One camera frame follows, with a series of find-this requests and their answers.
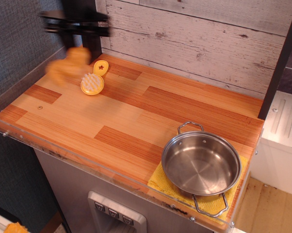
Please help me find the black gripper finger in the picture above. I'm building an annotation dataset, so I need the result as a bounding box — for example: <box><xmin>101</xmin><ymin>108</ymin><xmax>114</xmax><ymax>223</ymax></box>
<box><xmin>62</xmin><ymin>34</ymin><xmax>81</xmax><ymax>50</ymax></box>
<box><xmin>81</xmin><ymin>35</ymin><xmax>101</xmax><ymax>58</ymax></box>

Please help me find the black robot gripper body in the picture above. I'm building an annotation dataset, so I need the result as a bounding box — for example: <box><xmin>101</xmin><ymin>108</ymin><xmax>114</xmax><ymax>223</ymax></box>
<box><xmin>40</xmin><ymin>0</ymin><xmax>110</xmax><ymax>37</ymax></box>

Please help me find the yellow plastic chicken wing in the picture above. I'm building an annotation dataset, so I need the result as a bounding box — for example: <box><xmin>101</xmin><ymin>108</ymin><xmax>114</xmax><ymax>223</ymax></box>
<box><xmin>45</xmin><ymin>47</ymin><xmax>91</xmax><ymax>86</ymax></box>

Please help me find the stainless steel pot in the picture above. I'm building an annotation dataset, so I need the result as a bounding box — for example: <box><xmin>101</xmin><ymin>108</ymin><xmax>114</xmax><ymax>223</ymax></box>
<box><xmin>161</xmin><ymin>122</ymin><xmax>242</xmax><ymax>218</ymax></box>

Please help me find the yellow scrub brush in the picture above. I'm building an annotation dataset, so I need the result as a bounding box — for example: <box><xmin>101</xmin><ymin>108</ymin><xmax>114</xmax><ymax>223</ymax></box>
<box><xmin>81</xmin><ymin>60</ymin><xmax>109</xmax><ymax>96</ymax></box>

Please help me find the clear acrylic table guard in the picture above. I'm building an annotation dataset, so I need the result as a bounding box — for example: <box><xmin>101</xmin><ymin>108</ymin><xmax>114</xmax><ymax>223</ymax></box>
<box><xmin>0</xmin><ymin>52</ymin><xmax>263</xmax><ymax>231</ymax></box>

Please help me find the grey toy fridge cabinet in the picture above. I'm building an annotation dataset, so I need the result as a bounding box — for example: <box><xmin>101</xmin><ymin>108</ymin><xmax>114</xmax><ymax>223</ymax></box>
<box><xmin>35</xmin><ymin>150</ymin><xmax>211</xmax><ymax>233</ymax></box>

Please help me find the silver dispenser panel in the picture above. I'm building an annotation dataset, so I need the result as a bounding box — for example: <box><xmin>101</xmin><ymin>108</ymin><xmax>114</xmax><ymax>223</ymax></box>
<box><xmin>88</xmin><ymin>191</ymin><xmax>147</xmax><ymax>233</ymax></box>

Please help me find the orange object bottom left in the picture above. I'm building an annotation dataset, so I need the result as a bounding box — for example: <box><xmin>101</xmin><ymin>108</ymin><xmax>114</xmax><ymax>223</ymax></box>
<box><xmin>3</xmin><ymin>222</ymin><xmax>29</xmax><ymax>233</ymax></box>

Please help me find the yellow cloth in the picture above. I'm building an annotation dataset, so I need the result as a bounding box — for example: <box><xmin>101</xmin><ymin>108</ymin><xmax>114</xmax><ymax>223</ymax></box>
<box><xmin>148</xmin><ymin>157</ymin><xmax>246</xmax><ymax>218</ymax></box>

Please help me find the white cabinet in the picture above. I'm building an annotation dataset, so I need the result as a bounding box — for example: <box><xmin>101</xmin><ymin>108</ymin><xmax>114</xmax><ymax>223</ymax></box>
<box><xmin>250</xmin><ymin>91</ymin><xmax>292</xmax><ymax>194</ymax></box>

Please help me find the dark left post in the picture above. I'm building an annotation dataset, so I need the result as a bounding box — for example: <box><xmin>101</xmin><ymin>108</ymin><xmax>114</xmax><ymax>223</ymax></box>
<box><xmin>75</xmin><ymin>0</ymin><xmax>103</xmax><ymax>66</ymax></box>

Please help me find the dark post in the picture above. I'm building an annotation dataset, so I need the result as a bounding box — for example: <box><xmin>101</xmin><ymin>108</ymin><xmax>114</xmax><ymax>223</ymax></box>
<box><xmin>258</xmin><ymin>0</ymin><xmax>292</xmax><ymax>120</ymax></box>
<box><xmin>75</xmin><ymin>0</ymin><xmax>103</xmax><ymax>66</ymax></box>

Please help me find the dark right post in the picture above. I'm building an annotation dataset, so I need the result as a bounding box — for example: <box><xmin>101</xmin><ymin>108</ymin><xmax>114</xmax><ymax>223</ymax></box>
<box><xmin>258</xmin><ymin>0</ymin><xmax>292</xmax><ymax>120</ymax></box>

